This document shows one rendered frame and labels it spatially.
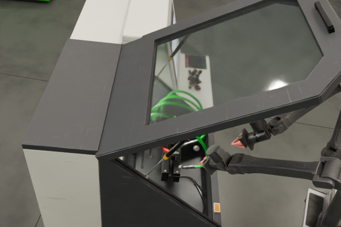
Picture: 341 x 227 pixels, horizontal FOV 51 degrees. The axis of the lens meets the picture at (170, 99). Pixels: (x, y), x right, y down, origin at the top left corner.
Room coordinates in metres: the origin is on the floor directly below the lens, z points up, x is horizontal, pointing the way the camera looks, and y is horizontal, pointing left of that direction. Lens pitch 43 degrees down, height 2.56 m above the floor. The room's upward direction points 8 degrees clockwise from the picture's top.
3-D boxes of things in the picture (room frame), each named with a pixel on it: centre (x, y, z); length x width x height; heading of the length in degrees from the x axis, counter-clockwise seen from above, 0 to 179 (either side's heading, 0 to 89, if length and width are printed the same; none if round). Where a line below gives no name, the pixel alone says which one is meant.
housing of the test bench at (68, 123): (1.50, 0.43, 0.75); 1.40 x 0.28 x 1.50; 4
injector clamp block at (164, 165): (1.31, -0.05, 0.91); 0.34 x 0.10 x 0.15; 4
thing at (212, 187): (1.20, -0.29, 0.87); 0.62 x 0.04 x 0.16; 4
